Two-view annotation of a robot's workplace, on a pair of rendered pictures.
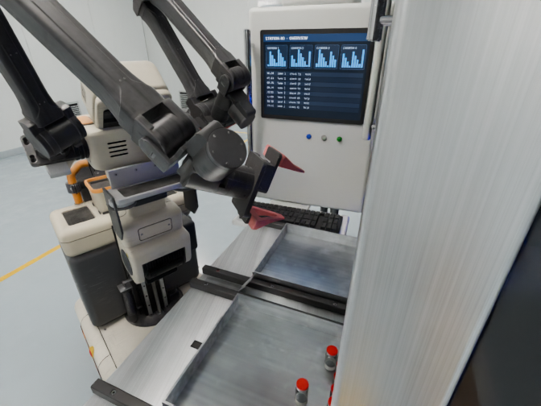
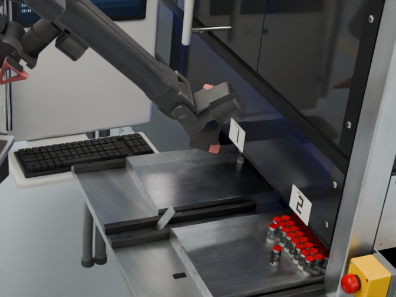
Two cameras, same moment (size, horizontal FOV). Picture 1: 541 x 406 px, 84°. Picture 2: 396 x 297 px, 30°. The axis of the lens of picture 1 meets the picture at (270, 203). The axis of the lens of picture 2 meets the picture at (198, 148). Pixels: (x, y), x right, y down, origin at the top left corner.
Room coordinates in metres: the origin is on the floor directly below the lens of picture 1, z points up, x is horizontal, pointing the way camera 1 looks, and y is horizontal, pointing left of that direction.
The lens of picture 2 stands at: (-0.48, 1.09, 1.93)
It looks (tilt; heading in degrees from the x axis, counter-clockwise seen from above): 29 degrees down; 312
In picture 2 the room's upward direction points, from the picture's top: 6 degrees clockwise
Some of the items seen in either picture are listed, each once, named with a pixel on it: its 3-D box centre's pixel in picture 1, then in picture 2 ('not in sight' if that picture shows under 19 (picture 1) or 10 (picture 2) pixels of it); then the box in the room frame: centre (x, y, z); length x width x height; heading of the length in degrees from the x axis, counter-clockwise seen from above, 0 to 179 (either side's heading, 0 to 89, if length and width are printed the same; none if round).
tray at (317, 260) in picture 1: (328, 263); (201, 178); (0.65, -0.16, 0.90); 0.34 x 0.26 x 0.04; 68
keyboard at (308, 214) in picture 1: (291, 216); (86, 152); (1.05, -0.08, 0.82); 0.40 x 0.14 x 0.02; 71
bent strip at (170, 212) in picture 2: (228, 278); (145, 223); (0.57, 0.11, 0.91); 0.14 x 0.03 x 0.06; 68
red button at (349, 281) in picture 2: not in sight; (352, 283); (0.08, 0.00, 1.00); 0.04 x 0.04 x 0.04; 68
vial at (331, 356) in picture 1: (331, 358); (272, 233); (0.36, -0.11, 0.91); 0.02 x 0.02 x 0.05
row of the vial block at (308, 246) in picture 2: not in sight; (300, 244); (0.29, -0.13, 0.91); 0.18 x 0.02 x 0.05; 158
